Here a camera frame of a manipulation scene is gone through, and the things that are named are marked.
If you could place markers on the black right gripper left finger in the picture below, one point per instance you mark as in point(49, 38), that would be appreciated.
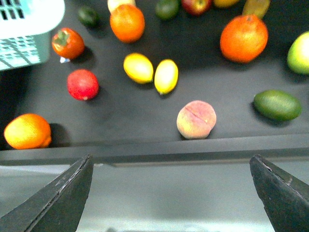
point(58, 206)

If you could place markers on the orange persimmon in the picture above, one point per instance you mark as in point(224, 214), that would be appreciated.
point(68, 43)

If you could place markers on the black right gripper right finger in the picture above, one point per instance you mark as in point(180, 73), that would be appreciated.
point(285, 198)

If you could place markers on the green apple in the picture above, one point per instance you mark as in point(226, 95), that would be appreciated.
point(298, 54)

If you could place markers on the dark green avocado left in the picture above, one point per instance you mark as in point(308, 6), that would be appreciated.
point(88, 16)

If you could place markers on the large orange centre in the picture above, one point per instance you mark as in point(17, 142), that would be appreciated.
point(127, 23)

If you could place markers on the yellow lemon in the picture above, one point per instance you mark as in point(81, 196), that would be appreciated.
point(138, 68)
point(166, 76)

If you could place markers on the green avocado front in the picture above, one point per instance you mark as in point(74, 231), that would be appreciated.
point(277, 105)

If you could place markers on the green lime lower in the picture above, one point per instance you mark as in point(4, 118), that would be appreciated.
point(167, 9)

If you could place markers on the white pear lower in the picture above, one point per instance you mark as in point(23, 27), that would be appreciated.
point(113, 4)

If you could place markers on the pink peach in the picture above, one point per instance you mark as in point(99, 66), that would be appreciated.
point(196, 120)

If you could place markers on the orange yellow mango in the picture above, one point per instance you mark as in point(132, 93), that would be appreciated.
point(28, 131)

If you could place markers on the yellow orange apple front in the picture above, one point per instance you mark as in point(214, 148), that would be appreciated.
point(222, 4)

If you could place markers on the brown kiwi lower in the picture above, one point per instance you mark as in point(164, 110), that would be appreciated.
point(256, 7)

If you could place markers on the large orange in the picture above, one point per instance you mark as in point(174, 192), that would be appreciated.
point(244, 38)
point(127, 23)

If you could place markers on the white price tag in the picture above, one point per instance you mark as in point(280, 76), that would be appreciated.
point(64, 60)

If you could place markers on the large orange front right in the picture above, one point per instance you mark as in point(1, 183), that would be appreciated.
point(244, 38)

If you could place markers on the red apple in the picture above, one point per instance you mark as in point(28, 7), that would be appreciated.
point(196, 7)

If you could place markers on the black near shelf tray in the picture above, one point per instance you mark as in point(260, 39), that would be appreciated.
point(129, 122)

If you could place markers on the light blue shopping basket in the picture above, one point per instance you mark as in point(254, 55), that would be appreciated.
point(25, 31)

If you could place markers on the red round fruit left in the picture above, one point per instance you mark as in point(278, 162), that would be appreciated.
point(82, 85)

